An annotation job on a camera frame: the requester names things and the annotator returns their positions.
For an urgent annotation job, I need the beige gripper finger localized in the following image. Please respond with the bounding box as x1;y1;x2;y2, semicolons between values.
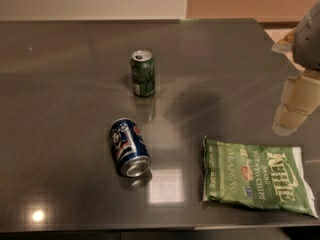
271;29;295;54
272;70;320;136

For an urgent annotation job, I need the blue pepsi can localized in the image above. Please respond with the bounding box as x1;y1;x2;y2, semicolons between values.
110;118;151;178

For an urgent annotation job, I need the green soda can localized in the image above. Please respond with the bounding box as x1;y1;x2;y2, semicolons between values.
130;50;155;97

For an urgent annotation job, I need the green kettle chips bag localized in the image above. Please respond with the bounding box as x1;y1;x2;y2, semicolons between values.
203;138;318;217

